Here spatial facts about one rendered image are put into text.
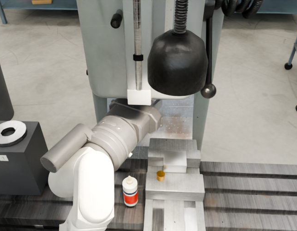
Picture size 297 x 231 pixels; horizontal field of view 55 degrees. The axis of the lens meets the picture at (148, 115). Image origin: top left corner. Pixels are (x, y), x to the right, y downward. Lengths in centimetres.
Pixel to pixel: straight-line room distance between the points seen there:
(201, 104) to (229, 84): 196
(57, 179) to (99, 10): 29
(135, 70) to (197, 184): 40
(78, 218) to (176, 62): 27
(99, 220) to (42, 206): 45
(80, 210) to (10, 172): 44
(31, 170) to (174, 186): 38
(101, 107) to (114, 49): 69
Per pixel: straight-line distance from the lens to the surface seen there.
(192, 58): 32
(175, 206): 77
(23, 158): 81
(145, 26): 42
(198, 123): 119
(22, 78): 333
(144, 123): 58
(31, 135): 83
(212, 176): 93
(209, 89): 53
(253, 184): 95
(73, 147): 50
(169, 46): 32
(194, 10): 46
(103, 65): 50
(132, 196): 81
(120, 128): 54
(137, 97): 48
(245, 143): 243
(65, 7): 445
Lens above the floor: 164
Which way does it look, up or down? 40 degrees down
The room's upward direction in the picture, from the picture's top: straight up
